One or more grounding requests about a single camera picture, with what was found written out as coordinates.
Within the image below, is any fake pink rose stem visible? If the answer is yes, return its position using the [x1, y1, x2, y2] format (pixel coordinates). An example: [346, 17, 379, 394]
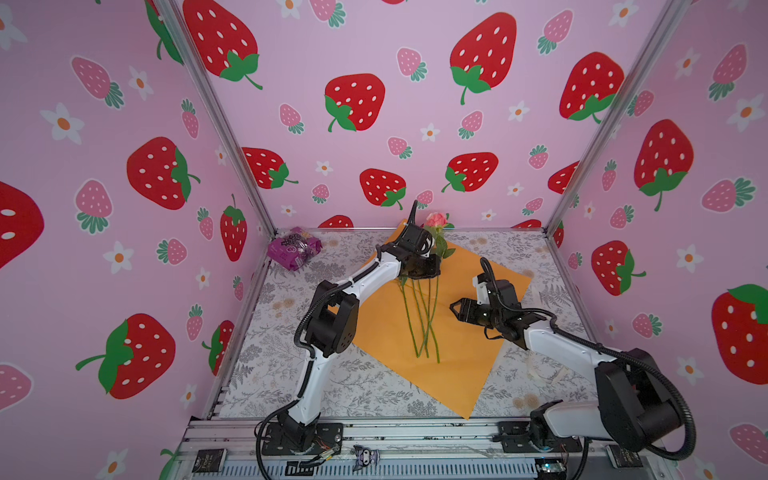
[422, 211, 457, 364]

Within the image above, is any fake pale rose stem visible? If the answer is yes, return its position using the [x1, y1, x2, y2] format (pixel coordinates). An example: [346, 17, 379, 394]
[419, 278, 441, 363]

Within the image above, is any fake cream rose stem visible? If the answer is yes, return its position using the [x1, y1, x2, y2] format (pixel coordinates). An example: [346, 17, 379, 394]
[396, 276, 420, 358]

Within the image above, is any orange wrapping paper sheet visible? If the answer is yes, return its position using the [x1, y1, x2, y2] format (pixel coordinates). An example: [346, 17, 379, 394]
[322, 230, 540, 419]

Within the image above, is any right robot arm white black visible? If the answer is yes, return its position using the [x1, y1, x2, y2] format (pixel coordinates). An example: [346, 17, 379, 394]
[450, 258, 697, 460]

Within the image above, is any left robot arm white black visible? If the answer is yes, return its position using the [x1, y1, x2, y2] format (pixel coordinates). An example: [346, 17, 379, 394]
[254, 202, 442, 457]

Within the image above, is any white ribbon strip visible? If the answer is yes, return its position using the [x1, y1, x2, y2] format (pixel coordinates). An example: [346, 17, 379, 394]
[525, 351, 570, 385]

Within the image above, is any purple plastic snack bag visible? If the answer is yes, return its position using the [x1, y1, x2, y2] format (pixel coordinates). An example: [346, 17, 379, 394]
[267, 227, 323, 271]

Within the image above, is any right black label plate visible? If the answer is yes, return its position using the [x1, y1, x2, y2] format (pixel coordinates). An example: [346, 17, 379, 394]
[605, 444, 643, 469]

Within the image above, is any black label plate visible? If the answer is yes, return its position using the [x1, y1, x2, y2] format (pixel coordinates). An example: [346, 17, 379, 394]
[605, 444, 643, 469]
[191, 448, 228, 474]

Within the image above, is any small purple figure charm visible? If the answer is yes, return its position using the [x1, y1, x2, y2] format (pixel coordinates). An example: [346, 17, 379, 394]
[353, 445, 380, 472]

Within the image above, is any left black label plate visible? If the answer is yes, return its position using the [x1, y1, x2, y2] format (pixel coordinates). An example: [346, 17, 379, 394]
[191, 448, 228, 474]

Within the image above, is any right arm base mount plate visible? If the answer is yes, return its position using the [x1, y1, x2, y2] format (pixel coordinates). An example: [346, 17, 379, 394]
[492, 420, 583, 454]

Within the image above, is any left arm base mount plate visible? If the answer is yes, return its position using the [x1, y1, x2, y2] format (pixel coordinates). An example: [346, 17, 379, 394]
[259, 422, 344, 456]

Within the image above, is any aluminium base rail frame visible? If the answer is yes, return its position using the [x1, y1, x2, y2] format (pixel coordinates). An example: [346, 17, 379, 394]
[165, 417, 679, 479]

